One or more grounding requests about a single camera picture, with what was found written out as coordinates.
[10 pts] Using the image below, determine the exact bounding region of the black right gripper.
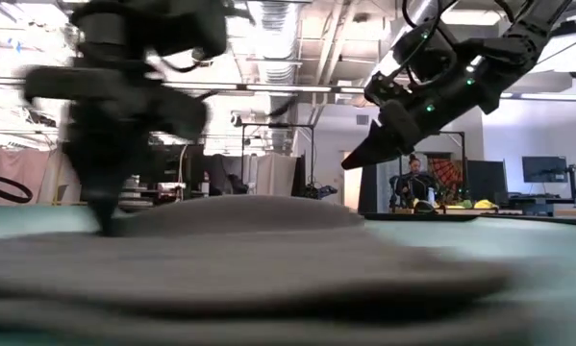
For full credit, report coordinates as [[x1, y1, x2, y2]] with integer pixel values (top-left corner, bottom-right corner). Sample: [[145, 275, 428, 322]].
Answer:
[[339, 18, 504, 171]]

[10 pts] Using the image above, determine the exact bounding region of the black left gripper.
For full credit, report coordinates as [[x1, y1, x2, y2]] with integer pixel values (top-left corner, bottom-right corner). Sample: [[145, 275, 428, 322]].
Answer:
[[22, 60, 210, 235]]

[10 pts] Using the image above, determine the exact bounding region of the dark grey towel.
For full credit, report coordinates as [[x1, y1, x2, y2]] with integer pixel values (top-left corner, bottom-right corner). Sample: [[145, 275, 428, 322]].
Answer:
[[0, 193, 534, 346]]

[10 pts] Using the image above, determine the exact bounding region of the black upright panel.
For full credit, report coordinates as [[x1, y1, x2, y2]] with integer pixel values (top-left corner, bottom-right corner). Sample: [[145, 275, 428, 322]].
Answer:
[[358, 162, 380, 214]]

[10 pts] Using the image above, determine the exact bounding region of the person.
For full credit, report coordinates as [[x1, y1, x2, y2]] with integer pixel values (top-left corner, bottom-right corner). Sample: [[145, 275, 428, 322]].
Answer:
[[390, 153, 438, 213]]

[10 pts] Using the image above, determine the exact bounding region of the white door panel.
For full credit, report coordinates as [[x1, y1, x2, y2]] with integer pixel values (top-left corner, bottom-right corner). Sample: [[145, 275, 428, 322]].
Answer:
[[342, 162, 364, 212]]

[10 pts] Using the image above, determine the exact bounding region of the red patterned cloth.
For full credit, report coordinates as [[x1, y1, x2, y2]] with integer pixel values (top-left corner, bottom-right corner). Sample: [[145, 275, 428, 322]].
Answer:
[[426, 158, 464, 203]]

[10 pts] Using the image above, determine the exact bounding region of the black cabinet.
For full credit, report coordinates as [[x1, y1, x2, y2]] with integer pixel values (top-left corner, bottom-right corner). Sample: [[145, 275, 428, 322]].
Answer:
[[145, 143, 206, 198]]

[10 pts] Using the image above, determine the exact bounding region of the pink curtain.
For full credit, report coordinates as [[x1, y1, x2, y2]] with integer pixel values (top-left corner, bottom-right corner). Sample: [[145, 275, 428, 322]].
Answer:
[[0, 148, 82, 207]]

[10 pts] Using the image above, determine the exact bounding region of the long light bar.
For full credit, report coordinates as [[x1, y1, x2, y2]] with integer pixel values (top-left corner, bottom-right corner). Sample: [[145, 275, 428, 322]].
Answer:
[[0, 75, 576, 103]]

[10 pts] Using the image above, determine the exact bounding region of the black screen panel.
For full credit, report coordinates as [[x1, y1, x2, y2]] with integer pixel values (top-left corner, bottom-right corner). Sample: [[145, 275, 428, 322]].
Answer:
[[465, 160, 509, 207]]

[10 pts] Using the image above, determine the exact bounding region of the yellow cloth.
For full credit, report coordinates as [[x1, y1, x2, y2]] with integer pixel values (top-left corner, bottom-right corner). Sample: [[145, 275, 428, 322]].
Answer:
[[443, 197, 499, 210]]

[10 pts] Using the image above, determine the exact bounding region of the black computer monitor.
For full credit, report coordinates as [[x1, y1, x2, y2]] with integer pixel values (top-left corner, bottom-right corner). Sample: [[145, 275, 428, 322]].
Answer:
[[521, 155, 569, 185]]

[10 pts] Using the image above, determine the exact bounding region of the dark office desk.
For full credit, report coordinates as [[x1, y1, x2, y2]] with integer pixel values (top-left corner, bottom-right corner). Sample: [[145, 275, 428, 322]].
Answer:
[[507, 194, 576, 217]]

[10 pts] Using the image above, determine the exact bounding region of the green table mat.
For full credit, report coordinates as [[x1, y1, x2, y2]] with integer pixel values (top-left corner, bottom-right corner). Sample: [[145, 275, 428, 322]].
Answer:
[[0, 204, 576, 346]]

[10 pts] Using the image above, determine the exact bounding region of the black strap loop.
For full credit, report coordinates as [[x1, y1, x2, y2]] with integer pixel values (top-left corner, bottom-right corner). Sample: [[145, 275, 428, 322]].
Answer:
[[0, 171, 35, 206]]

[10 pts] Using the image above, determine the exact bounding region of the black stand frame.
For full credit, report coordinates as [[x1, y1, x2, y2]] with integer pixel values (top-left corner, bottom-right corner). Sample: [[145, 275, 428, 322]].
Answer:
[[239, 122, 316, 198], [436, 129, 466, 212]]

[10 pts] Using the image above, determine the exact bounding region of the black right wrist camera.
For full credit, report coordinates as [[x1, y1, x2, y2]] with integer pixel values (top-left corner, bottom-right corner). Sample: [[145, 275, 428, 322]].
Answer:
[[395, 21, 457, 83]]

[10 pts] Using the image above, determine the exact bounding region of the ribbed silver air duct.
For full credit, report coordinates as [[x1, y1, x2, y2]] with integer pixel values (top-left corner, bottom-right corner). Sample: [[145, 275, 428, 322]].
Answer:
[[246, 0, 302, 153]]

